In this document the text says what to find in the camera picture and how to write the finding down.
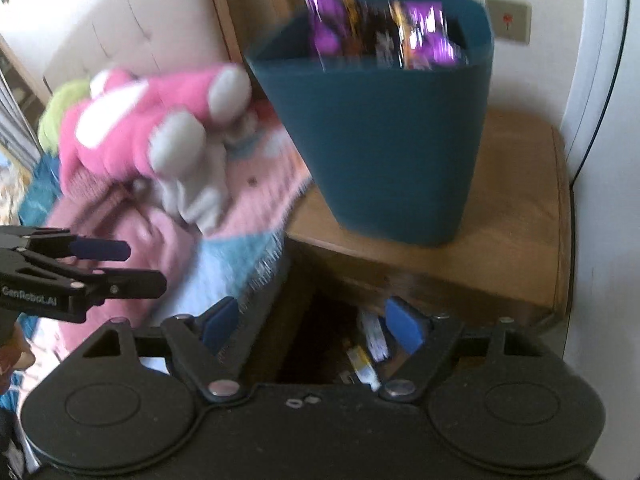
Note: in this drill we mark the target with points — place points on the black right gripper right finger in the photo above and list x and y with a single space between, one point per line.
429 341

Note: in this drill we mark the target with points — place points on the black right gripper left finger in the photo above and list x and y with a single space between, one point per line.
194 343

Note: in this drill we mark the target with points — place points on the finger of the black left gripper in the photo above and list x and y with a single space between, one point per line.
110 283
98 249

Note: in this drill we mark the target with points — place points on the teal trash bin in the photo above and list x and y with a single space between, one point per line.
392 151

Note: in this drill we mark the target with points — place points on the person left hand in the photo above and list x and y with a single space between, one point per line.
15 354

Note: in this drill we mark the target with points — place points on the pink blue knitted blanket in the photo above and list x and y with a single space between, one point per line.
266 176

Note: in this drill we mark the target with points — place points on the white printed snack wrapper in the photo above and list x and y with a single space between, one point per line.
369 350

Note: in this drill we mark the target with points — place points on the wooden nightstand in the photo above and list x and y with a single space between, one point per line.
509 259

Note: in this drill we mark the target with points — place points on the pink plush toy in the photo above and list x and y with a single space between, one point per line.
148 127

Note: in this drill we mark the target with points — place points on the green plush toy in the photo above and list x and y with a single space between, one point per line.
64 97

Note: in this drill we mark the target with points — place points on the beige upholstered headboard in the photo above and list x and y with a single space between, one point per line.
145 37

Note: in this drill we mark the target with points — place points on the purple snack wrapper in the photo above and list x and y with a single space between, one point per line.
412 35

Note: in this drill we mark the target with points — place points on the wall switch plate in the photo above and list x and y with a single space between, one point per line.
510 19

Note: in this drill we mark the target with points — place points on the white door frame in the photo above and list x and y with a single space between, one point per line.
601 119

